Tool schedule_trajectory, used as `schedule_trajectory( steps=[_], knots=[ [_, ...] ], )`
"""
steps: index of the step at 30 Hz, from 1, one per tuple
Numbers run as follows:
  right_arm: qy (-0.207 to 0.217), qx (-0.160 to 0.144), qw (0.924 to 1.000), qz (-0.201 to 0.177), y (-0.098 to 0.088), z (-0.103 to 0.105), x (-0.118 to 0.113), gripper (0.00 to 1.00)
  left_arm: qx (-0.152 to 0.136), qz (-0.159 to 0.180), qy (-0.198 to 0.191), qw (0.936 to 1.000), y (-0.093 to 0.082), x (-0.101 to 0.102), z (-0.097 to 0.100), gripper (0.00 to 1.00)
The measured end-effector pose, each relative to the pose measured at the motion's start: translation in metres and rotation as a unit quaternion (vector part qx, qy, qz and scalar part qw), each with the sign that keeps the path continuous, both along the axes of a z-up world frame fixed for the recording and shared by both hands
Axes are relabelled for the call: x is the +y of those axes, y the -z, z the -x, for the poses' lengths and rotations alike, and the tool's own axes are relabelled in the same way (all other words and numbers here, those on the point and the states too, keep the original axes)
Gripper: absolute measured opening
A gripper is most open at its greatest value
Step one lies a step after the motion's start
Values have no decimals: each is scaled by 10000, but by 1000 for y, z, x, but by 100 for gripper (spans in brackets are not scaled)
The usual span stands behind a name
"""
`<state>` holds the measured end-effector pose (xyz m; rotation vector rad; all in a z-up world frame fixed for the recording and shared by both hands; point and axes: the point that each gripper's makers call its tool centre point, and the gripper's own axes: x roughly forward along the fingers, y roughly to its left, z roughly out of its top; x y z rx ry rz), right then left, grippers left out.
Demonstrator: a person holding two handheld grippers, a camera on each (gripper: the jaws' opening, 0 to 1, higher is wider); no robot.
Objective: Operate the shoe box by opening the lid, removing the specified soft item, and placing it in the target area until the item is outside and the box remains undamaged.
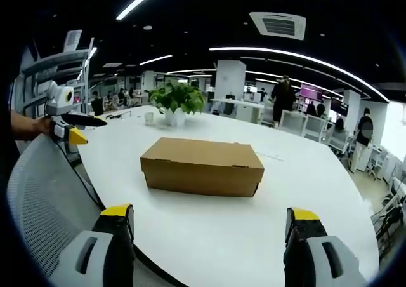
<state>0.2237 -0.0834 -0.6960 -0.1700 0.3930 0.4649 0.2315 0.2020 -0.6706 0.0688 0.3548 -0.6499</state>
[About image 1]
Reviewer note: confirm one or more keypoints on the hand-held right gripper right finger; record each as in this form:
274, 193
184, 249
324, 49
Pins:
317, 252

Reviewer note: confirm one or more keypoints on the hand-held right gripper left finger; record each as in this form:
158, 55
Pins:
95, 252

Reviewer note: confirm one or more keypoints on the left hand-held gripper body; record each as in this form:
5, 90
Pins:
58, 101

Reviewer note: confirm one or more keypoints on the brown cardboard shoe box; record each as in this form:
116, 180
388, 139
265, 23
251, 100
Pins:
203, 168

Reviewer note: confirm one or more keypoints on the grey metal shelving rack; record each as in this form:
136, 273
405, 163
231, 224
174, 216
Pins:
60, 74

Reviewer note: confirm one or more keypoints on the grey mesh office chair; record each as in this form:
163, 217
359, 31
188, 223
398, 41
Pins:
50, 210

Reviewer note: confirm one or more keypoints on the small white cup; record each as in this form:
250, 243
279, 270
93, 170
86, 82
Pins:
148, 118

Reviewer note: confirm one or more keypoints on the green potted plant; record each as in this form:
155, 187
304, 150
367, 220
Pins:
177, 101

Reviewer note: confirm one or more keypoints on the white office chair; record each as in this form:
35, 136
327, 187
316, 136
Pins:
293, 122
315, 127

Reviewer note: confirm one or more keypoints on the white office desk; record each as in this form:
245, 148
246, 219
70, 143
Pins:
238, 104

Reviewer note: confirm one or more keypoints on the purple display screen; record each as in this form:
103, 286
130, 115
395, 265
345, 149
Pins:
312, 94

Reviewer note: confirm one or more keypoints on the ceiling air conditioner vent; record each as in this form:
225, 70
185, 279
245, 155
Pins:
278, 25

